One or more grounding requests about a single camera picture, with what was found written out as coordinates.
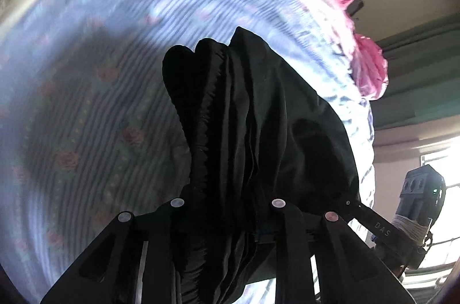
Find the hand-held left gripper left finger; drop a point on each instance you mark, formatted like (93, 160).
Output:
(167, 217)

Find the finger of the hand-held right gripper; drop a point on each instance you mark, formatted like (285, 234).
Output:
(377, 225)

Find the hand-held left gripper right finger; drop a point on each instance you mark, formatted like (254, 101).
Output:
(287, 221)

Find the black pants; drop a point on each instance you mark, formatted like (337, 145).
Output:
(258, 117)

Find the window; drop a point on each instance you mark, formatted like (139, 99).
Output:
(447, 189)

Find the green curtain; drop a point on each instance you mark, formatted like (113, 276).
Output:
(417, 74)

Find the striped floral bedsheet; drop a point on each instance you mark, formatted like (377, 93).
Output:
(90, 74)

